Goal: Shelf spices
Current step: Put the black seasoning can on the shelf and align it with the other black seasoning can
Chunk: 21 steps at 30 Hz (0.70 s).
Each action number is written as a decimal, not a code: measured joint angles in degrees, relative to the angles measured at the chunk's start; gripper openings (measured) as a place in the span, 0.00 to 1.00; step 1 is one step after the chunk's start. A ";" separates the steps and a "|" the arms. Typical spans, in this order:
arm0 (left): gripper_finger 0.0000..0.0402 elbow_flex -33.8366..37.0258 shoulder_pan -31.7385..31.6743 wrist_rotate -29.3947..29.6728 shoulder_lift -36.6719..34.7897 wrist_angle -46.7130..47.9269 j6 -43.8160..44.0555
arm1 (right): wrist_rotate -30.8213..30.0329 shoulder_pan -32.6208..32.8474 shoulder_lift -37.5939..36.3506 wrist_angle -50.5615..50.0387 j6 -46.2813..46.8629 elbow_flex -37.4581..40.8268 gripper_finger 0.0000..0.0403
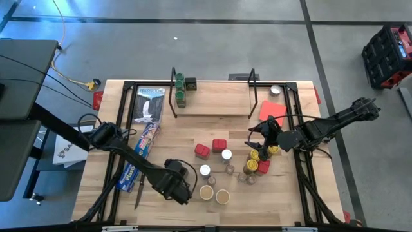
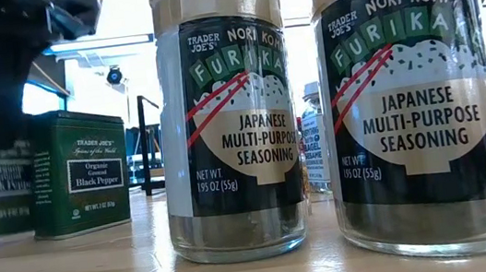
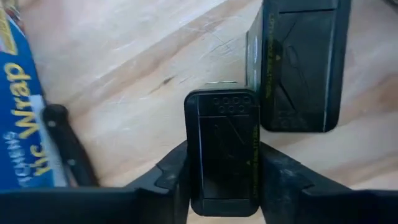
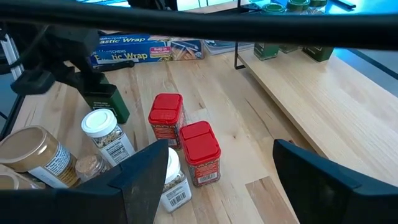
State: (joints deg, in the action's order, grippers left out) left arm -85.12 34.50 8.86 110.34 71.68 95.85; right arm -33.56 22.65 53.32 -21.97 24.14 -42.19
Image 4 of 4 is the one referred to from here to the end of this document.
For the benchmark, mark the small glass jar cork stopper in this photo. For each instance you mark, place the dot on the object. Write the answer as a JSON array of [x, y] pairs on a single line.
[[88, 166]]

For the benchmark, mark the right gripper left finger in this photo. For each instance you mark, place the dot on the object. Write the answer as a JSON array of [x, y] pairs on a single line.
[[140, 186]]

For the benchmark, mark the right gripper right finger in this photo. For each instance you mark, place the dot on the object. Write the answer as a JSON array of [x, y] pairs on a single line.
[[311, 186]]

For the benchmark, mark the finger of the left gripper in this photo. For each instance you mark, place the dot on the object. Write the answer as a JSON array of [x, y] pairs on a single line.
[[90, 71], [34, 82]]

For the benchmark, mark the spice jar with white lid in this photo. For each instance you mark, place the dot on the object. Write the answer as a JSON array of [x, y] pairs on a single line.
[[102, 123], [178, 193]]

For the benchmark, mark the dark green spice tin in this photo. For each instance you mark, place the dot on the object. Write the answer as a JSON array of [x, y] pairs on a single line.
[[318, 53], [112, 107]]

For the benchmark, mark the furikake jar with tan lid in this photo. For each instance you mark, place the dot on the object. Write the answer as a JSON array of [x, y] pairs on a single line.
[[28, 146], [12, 182]]

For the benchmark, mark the blue plastic wrap box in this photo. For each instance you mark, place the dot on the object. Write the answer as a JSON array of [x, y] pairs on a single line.
[[146, 49]]

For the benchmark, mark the red smoked paprika tin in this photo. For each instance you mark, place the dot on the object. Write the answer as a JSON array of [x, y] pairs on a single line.
[[200, 146], [166, 109]]

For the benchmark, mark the glass jar with green lid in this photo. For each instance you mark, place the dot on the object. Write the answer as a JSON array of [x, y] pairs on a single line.
[[265, 51], [298, 5]]

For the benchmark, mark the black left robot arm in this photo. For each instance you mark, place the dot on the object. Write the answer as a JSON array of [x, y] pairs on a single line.
[[21, 46]]

